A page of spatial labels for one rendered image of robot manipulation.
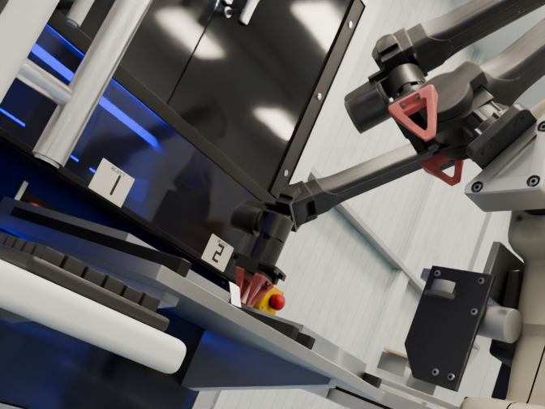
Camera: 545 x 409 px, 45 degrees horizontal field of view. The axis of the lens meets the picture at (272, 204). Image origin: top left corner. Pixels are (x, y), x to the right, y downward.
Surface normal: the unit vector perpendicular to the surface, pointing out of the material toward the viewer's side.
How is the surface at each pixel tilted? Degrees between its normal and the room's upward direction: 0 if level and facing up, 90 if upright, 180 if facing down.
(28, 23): 90
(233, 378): 90
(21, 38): 90
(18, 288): 90
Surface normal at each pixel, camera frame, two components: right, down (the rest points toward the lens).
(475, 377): -0.48, -0.43
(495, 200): -0.29, 0.89
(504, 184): -0.67, -0.46
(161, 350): 0.66, 0.08
